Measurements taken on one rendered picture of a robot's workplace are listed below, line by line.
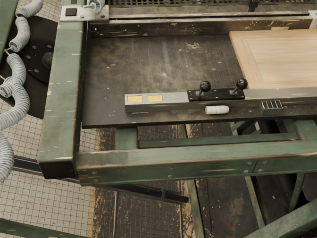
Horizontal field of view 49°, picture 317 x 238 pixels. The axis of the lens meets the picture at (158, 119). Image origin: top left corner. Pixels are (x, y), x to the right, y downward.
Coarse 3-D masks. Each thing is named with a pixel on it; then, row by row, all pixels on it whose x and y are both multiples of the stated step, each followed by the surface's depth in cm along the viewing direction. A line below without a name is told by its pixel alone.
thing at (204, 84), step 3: (204, 81) 112; (207, 81) 112; (201, 84) 111; (204, 84) 111; (207, 84) 111; (210, 84) 112; (201, 87) 111; (204, 87) 111; (207, 87) 111; (210, 87) 112; (201, 90) 112; (204, 90) 111; (207, 90) 111; (195, 93) 123; (198, 93) 122; (201, 93) 120; (198, 96) 122; (201, 96) 122
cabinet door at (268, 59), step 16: (240, 32) 152; (256, 32) 152; (272, 32) 153; (288, 32) 153; (304, 32) 154; (240, 48) 145; (256, 48) 146; (272, 48) 146; (288, 48) 146; (304, 48) 147; (240, 64) 140; (256, 64) 139; (272, 64) 140; (288, 64) 140; (304, 64) 140; (256, 80) 133; (272, 80) 134; (288, 80) 134; (304, 80) 134
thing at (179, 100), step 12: (144, 96) 123; (168, 96) 123; (180, 96) 123; (252, 96) 124; (264, 96) 125; (276, 96) 125; (288, 96) 125; (300, 96) 125; (312, 96) 126; (132, 108) 121; (144, 108) 122; (156, 108) 123; (168, 108) 123; (180, 108) 124; (192, 108) 124; (204, 108) 125
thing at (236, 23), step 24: (96, 0) 137; (96, 24) 144; (120, 24) 145; (144, 24) 146; (168, 24) 147; (192, 24) 148; (216, 24) 149; (240, 24) 150; (264, 24) 151; (288, 24) 152; (312, 24) 153
